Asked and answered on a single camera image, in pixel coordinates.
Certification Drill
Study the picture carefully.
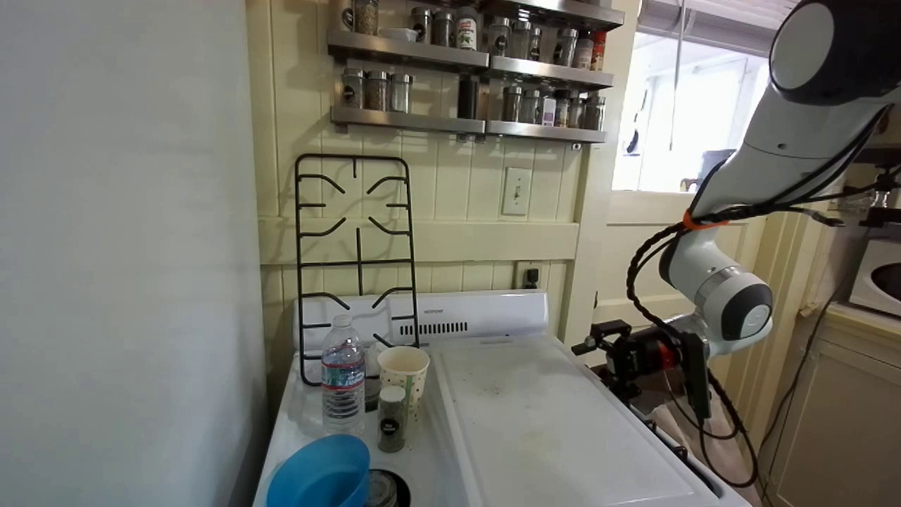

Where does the white gas stove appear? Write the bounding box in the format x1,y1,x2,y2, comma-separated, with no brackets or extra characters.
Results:
252,293,745,507

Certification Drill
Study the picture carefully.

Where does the black wall plug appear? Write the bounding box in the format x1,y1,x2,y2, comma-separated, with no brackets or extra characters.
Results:
524,267,541,291

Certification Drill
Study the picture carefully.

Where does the metal spice rack shelf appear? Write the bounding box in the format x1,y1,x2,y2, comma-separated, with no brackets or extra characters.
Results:
327,0,624,143

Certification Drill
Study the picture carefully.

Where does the black loose stove grate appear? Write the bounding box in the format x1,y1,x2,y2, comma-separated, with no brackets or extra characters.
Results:
293,152,421,387

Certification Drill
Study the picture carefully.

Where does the white plastic chopping board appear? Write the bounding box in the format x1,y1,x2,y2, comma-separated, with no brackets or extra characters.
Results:
431,339,722,507

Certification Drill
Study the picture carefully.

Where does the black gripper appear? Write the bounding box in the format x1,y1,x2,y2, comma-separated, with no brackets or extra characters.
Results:
572,318,682,401

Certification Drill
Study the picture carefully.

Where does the white light switch plate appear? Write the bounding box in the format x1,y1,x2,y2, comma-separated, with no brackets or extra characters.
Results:
500,167,531,218

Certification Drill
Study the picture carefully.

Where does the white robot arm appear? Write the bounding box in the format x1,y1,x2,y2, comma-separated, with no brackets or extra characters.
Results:
583,0,901,401

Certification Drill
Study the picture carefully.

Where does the white microwave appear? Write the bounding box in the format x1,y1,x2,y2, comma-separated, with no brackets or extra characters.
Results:
846,239,901,318

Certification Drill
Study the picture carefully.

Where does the white refrigerator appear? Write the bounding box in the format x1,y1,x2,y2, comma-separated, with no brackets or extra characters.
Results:
0,0,263,507

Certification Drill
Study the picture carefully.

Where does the small grey shaker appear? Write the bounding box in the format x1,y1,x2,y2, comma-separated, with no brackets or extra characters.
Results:
376,387,407,455

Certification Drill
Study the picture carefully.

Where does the white paper cup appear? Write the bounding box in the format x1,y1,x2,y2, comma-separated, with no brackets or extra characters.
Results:
376,348,431,407

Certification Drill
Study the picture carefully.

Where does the clear plastic water bottle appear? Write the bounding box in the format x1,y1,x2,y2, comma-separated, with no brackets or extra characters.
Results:
320,317,365,421

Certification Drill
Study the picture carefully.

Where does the blue plastic bowl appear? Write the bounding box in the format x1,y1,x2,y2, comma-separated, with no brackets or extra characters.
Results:
263,435,370,507

